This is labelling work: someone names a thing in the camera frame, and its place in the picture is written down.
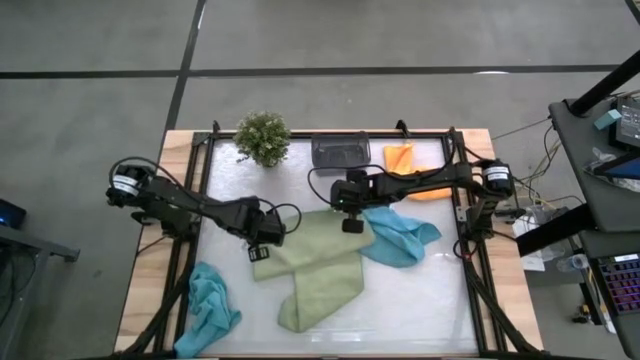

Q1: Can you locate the black left camera cable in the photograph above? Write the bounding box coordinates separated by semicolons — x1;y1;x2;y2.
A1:
259;197;303;235

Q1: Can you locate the small potted green plant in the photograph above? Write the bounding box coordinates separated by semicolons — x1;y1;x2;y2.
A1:
232;110;292;169

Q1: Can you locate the black table frame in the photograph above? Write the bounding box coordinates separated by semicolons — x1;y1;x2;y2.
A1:
112;119;546;360

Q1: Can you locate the grey plastic bin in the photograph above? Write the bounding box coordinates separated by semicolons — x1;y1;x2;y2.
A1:
310;131;372;177

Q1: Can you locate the orange microfiber towel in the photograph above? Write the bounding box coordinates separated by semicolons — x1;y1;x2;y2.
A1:
383;143;454;202

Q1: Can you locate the black right camera cable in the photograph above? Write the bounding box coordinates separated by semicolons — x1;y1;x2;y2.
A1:
306;164;381;206

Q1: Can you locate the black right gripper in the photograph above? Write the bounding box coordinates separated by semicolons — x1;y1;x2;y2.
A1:
329;178;381;235

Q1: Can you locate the black stand pole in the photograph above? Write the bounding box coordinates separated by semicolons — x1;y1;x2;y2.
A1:
569;49;640;116

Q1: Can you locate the black camera cable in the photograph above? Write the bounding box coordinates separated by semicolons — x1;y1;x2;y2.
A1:
306;164;381;206
259;197;303;235

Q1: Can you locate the small teal box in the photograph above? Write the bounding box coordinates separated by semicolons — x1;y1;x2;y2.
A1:
593;108;623;131

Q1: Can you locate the backlit keyboard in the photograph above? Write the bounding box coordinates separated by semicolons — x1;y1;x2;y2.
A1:
597;253;640;316

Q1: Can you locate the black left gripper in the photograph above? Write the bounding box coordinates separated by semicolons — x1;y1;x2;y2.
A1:
234;196;287;263

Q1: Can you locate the blue tablet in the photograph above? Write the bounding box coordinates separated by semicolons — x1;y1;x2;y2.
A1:
594;154;640;181

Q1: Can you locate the dark grey side desk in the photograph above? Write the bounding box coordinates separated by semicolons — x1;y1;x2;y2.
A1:
514;97;640;360

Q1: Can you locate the blue microfiber towel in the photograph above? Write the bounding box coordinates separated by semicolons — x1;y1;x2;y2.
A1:
357;205;444;270
173;260;243;359

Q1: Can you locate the grey side cart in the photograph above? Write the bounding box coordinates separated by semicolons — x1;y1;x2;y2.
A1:
0;197;81;360

